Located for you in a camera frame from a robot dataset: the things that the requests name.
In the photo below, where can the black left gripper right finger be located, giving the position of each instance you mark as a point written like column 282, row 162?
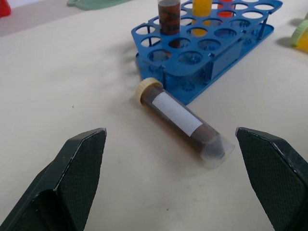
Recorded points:
column 276, row 173

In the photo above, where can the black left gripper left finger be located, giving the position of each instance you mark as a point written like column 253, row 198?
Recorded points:
column 72, row 183

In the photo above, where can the brown tube with yellow cap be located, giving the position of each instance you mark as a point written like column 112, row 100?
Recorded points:
column 178, row 120

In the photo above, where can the yellow tube with green cap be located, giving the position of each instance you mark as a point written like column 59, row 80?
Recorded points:
column 300, row 36

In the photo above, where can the blue tube rack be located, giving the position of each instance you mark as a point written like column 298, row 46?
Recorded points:
column 207, row 50

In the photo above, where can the red tube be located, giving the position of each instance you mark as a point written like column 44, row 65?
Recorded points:
column 225, row 10

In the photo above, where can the green plastic object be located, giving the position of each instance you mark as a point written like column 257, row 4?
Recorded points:
column 93, row 3

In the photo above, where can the red plastic object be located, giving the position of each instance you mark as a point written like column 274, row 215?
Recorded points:
column 4, row 8

